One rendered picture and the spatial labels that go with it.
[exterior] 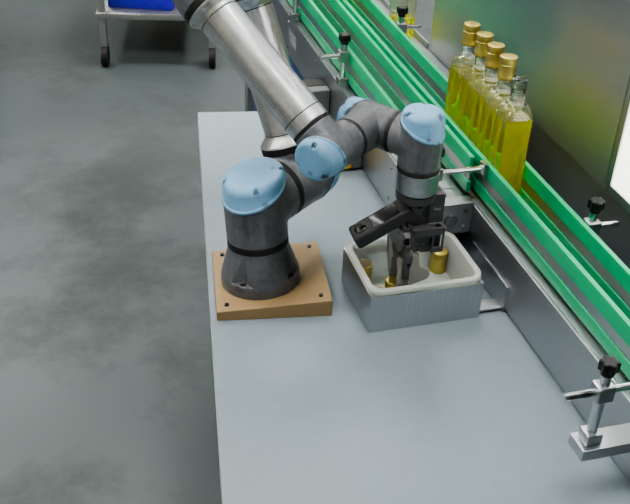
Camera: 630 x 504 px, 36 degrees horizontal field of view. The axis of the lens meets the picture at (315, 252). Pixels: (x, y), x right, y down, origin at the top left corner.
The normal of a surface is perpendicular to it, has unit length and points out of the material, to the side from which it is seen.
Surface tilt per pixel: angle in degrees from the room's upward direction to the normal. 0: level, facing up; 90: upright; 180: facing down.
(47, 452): 0
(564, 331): 90
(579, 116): 90
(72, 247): 0
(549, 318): 90
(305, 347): 0
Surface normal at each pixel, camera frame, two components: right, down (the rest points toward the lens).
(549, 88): -0.96, 0.11
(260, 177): -0.11, -0.78
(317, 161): -0.59, 0.44
